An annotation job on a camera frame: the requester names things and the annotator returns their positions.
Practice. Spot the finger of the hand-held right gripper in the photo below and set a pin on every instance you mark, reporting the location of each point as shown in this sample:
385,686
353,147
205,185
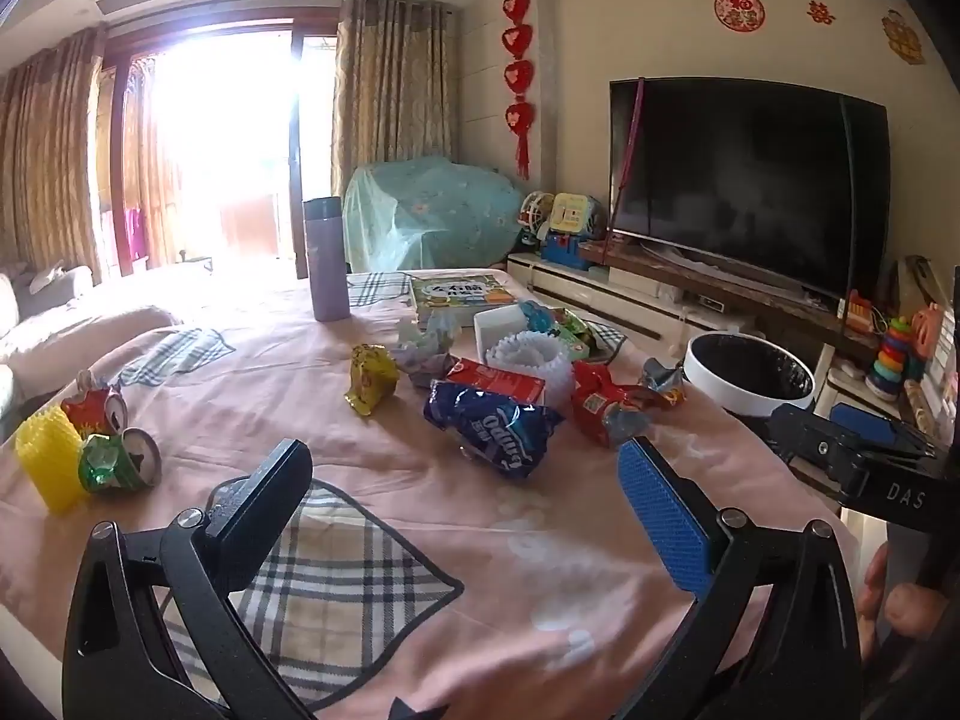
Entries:
814,446
862,424

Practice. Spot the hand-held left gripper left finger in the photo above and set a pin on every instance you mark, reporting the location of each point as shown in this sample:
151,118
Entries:
255,510

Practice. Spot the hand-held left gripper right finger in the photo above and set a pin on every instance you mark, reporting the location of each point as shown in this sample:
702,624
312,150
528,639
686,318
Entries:
660,517

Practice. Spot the white round trash bin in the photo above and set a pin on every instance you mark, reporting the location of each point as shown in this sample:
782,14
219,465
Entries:
742,367

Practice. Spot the red snack wrapper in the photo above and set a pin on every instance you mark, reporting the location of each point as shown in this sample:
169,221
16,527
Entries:
600,401

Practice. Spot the yellow snack wrapper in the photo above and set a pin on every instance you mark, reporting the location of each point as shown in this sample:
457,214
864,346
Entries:
371,379

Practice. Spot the white foam fruit net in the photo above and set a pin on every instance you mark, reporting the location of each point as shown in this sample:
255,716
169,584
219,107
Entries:
529,364

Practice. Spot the person's right hand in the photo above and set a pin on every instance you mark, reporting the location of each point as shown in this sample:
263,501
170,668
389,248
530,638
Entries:
874,600

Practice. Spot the small orange toy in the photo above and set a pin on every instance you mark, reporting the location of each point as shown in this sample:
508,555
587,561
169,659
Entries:
862,315

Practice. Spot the orange animal toy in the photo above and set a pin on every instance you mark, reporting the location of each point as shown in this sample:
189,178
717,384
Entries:
928,334

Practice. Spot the large plaid placemat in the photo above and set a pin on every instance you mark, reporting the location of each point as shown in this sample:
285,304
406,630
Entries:
352,585

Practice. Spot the silver orange wrapper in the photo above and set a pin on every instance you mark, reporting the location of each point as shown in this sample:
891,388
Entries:
664,382

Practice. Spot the crushed green can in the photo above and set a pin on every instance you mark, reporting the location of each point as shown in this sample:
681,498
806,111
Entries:
116,461

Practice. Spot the brown wooden TV riser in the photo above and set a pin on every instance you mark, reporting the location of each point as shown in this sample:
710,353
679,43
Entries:
750,292

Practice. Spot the pink tablecloth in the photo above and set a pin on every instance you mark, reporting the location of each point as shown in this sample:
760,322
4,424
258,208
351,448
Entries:
480,540

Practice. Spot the blue snack bag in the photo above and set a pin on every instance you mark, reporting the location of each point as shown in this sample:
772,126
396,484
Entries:
495,427

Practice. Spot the crushed red can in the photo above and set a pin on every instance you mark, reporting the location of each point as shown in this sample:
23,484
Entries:
90,405

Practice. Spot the green snack bag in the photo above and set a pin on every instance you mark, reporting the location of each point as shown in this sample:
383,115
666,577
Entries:
576,334

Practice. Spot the red carton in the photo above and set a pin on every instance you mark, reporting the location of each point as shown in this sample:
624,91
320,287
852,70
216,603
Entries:
499,382

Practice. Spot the teal plastic wrapper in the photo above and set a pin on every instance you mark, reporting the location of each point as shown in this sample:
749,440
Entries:
538,316

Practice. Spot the white low TV cabinet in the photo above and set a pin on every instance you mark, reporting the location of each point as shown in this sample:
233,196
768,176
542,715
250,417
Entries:
585,289

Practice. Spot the white open box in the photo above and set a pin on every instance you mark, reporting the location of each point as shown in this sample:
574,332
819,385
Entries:
499,322

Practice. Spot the purple thermos bottle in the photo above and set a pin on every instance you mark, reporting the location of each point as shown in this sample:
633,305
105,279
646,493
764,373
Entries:
326,262

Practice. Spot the light beige sofa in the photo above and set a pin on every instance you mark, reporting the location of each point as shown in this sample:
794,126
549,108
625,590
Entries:
67,322

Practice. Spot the black flat television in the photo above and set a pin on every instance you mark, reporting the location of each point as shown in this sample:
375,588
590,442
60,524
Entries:
735,180

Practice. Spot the blue toy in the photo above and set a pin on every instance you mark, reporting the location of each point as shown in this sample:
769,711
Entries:
568,249

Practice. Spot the green children's book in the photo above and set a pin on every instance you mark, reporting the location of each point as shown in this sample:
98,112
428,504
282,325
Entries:
461,296

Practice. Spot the yellow green toy box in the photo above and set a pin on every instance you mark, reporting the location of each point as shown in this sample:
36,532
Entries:
576,214

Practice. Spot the white cage ball toy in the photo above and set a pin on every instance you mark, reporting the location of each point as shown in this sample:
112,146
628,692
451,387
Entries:
535,216

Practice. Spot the pink long stick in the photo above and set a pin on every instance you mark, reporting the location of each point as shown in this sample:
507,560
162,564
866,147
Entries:
628,150

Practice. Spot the teal furniture dust cover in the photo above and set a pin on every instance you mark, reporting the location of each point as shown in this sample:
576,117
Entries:
435,210

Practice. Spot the beige patterned curtain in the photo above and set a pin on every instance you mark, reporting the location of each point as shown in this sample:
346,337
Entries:
394,90
49,165

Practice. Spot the round red paper cutting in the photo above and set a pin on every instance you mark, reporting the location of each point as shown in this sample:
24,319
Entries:
739,9

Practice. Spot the figure wall sticker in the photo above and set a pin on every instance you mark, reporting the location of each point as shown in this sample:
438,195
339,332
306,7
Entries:
903,36

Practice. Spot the red character wall sticker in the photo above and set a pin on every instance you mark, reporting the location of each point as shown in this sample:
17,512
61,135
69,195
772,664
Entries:
820,12

